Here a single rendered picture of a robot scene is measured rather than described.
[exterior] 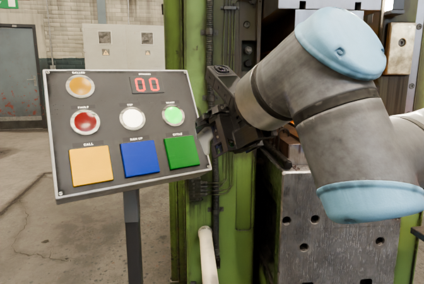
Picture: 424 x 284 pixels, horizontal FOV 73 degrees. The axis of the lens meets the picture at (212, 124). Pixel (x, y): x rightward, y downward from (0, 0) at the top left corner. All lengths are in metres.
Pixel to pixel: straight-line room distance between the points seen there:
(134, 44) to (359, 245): 5.51
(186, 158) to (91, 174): 0.21
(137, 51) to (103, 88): 5.34
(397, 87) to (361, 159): 0.93
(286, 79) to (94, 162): 0.44
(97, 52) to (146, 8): 1.50
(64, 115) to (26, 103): 6.58
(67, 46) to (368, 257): 6.54
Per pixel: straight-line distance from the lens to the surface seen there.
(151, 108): 0.71
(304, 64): 0.31
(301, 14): 0.90
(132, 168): 0.64
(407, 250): 1.47
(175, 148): 0.68
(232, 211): 1.09
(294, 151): 0.91
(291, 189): 0.88
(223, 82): 0.48
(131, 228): 0.85
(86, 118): 0.67
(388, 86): 1.19
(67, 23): 6.97
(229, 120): 0.47
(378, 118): 0.31
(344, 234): 1.02
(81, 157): 0.64
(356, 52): 0.31
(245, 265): 1.22
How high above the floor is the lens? 1.19
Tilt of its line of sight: 10 degrees down
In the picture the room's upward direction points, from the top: straight up
